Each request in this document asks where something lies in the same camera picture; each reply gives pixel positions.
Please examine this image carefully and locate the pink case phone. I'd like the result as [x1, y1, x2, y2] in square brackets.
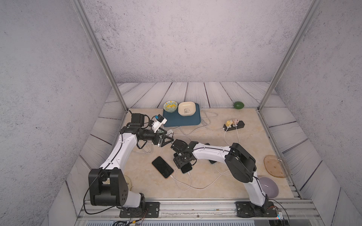
[152, 156, 174, 179]

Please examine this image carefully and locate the pink phone charging cable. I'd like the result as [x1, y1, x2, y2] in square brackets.
[169, 174, 193, 191]

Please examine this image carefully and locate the white charging cable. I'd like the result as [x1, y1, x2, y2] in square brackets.
[187, 128, 241, 190]

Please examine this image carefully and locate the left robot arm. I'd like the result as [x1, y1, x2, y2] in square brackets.
[88, 113, 173, 210]

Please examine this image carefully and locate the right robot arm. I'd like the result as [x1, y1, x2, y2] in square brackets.
[171, 139, 268, 207]

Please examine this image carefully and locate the patterned small bowl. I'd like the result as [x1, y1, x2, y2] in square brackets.
[163, 100, 178, 113]

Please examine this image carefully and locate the brown translucent plate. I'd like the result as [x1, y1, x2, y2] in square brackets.
[264, 155, 289, 178]

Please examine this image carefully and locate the grey power strip cord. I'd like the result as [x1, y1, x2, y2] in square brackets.
[172, 109, 227, 136]

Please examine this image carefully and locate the black power strip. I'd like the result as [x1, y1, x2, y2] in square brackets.
[223, 121, 245, 131]

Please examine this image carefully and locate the black phone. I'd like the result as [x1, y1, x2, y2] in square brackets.
[181, 163, 192, 174]

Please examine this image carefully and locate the white power strip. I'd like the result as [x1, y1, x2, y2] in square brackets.
[166, 130, 174, 138]

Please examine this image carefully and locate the yellow round plate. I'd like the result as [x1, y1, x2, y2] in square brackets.
[124, 175, 133, 191]

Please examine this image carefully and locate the green avocado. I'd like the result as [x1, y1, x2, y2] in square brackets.
[233, 101, 245, 110]

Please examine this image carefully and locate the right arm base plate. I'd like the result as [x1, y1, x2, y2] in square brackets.
[235, 201, 279, 218]

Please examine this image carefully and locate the cream square dish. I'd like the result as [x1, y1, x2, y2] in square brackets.
[178, 101, 196, 117]

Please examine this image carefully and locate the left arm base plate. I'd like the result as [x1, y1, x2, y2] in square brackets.
[119, 202, 160, 218]

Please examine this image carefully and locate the light green case phone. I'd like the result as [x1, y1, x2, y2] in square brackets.
[204, 142, 218, 165]

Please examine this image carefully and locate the purple bowl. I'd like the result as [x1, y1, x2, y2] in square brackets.
[259, 177, 279, 198]

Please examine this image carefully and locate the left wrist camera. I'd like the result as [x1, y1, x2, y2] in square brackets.
[151, 115, 167, 133]

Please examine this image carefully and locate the blue tray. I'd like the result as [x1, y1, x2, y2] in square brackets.
[163, 104, 201, 127]

